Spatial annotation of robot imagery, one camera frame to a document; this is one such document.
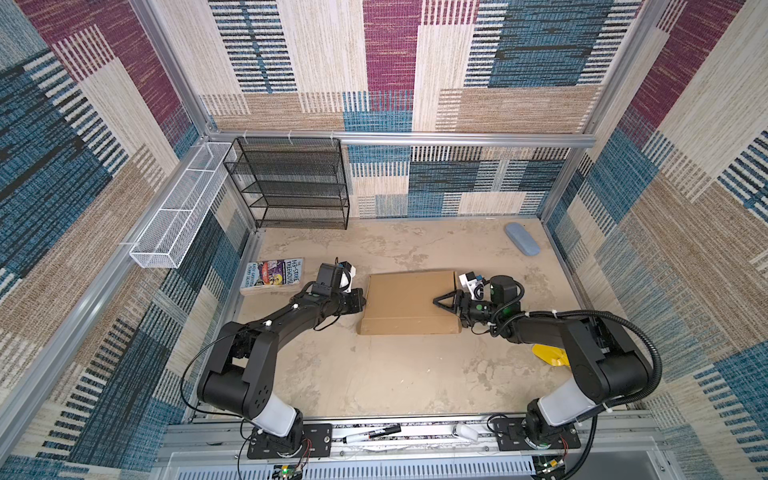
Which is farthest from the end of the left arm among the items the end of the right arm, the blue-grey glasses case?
the blue-grey glasses case

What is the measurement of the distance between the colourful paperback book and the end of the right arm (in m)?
0.51

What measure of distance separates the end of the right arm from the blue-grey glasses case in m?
0.40

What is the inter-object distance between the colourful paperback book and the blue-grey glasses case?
80cm

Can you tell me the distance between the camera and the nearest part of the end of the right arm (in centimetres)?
81

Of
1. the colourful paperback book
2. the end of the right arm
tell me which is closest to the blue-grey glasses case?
the end of the right arm

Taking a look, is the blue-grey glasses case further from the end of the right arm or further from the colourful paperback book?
the colourful paperback book

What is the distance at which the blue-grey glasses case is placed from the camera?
3.64 ft

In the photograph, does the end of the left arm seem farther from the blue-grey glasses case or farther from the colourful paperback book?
the blue-grey glasses case

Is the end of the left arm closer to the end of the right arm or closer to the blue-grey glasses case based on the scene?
the end of the right arm

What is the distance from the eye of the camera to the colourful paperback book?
1016 mm

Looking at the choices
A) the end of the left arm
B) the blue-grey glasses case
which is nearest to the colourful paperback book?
the end of the left arm
